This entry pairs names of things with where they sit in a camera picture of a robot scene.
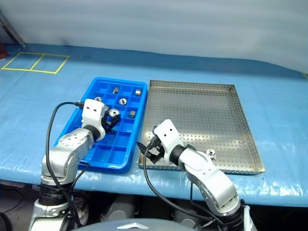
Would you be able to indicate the blue plastic table cover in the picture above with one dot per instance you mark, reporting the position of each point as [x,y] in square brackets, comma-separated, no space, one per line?
[168,65]

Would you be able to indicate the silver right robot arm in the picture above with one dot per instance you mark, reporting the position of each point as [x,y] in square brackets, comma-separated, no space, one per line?
[209,178]

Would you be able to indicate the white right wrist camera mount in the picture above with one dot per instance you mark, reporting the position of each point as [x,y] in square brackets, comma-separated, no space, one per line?
[168,134]

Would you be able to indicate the slanted metal frame bar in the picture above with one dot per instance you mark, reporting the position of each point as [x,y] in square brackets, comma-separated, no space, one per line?
[12,29]

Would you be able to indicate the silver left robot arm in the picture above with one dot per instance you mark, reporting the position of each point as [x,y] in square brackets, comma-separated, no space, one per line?
[69,146]

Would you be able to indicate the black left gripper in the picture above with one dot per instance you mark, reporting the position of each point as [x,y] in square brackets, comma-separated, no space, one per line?
[107,125]

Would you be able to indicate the metal nut in blue tray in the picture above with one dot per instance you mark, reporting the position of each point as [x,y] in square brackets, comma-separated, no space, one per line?
[98,98]
[137,92]

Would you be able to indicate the grey rounded robot torso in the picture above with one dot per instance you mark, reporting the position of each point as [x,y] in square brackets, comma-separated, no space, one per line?
[139,226]

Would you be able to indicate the blue compartment tray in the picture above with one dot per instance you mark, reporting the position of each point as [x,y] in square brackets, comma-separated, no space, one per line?
[120,154]

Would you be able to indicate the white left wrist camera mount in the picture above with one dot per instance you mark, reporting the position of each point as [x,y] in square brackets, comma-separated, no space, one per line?
[92,115]

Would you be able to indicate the red clamp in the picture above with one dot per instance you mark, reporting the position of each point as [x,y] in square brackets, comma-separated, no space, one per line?
[3,51]

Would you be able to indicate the dark grey rounded cylinder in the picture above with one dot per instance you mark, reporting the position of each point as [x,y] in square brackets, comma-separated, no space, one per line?
[187,216]
[122,207]

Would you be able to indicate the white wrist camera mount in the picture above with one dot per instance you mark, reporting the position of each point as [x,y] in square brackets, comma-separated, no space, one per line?
[92,115]
[168,134]

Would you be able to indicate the perforated metal tray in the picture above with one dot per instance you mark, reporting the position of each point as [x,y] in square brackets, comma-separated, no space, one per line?
[204,110]

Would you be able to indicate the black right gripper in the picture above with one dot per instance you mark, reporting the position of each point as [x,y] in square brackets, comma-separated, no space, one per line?
[156,146]

